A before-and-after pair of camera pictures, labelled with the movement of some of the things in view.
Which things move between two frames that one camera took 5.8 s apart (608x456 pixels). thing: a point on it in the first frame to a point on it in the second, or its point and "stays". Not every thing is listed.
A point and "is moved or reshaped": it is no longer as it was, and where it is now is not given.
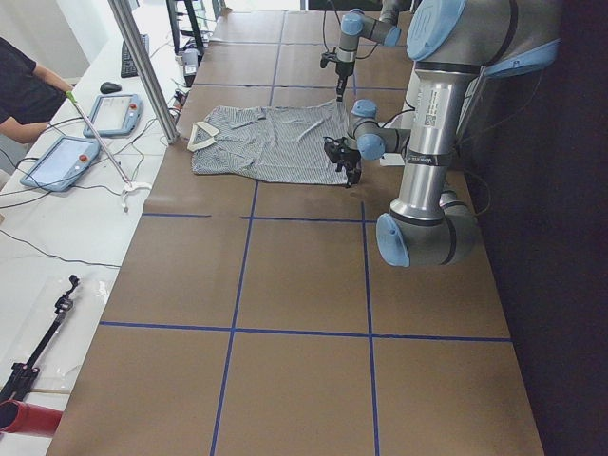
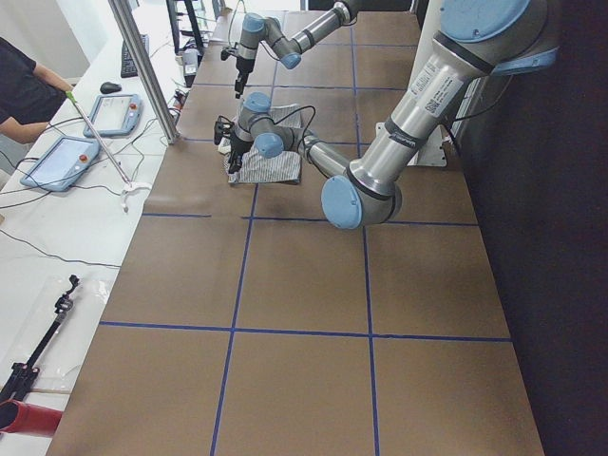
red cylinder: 21,417 stays
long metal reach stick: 73,98 stays
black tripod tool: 22,372 stays
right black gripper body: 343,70 to 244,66
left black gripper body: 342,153 to 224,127
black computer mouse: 107,87 stays
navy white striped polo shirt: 283,143 is moved or reshaped
